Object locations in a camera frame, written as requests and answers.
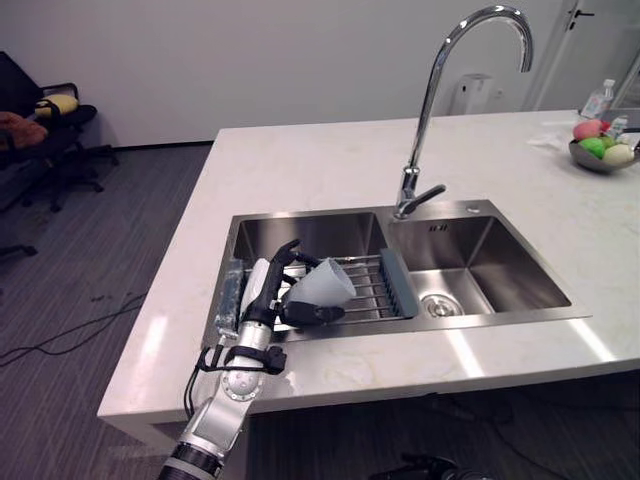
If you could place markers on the yellow cushion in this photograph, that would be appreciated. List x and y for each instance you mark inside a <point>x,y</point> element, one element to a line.
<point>56,105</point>

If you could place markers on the clear plastic water bottle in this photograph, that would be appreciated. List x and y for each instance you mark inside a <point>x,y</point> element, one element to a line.
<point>600,100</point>

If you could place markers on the orange brown cushion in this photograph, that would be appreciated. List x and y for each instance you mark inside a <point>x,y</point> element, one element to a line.
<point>20,131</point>

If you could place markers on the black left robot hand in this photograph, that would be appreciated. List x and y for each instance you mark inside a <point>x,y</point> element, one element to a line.
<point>265,295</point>

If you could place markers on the translucent white plastic cup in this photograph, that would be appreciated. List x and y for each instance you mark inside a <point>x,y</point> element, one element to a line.
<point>322,286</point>

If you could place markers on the metal sink drying rack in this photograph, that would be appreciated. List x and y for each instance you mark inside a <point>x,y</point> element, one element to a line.
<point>350,292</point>

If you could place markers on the stainless steel double sink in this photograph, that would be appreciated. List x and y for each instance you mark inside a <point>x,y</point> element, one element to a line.
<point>395,265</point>

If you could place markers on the white door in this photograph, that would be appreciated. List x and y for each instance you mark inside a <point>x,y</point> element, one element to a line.
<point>585,52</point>

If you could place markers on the round metal sink drain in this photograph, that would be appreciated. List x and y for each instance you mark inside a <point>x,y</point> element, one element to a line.
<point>439,304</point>

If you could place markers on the white wall dispenser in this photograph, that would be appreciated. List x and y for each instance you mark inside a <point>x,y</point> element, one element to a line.
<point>472,92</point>

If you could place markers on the grey metal fruit bowl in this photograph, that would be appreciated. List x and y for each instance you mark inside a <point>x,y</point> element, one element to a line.
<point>600,162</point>

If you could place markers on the chrome gooseneck faucet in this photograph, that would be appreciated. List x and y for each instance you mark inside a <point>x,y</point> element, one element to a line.
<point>440,100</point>

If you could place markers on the green apple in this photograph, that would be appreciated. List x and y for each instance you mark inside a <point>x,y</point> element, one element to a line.
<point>594,147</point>

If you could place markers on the black office chair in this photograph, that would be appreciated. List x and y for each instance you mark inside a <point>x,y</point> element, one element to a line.
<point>60,135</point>

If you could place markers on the pink apple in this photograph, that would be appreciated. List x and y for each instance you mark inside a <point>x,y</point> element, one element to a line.
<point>589,129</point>

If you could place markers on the pale yellow fruit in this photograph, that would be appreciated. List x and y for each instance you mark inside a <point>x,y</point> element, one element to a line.
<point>619,153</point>

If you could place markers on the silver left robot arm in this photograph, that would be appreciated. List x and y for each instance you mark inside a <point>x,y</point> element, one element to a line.
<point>222,400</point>

